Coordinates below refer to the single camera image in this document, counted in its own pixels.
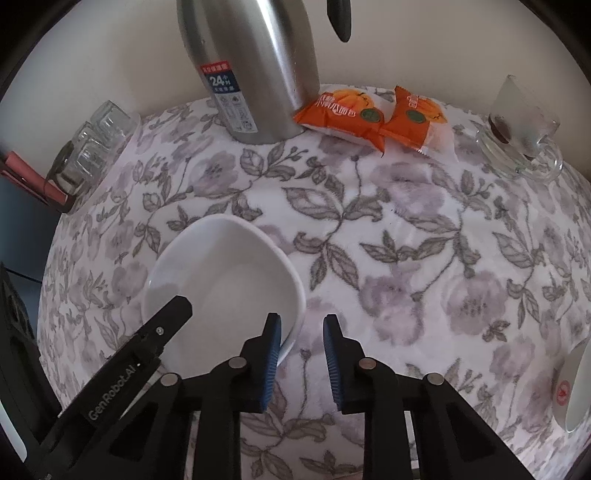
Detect orange snack packet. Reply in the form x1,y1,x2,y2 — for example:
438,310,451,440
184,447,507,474
380,86,454,158
294,84,394,153

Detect glass mug with handle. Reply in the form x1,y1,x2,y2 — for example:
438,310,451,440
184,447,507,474
476,75,564,183

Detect small white bowl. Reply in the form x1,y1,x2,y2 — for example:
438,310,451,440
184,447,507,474
142,214,305,378

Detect stainless steel thermos jug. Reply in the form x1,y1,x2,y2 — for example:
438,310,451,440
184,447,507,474
175,0,355,145

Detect floral tablecloth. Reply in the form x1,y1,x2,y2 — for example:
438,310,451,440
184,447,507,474
37,99,590,479

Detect drinking glass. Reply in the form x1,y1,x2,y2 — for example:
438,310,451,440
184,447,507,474
90,100,138,147
72,122,122,185

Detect large white bowl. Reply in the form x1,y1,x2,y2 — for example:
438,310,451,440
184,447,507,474
552,339,590,433

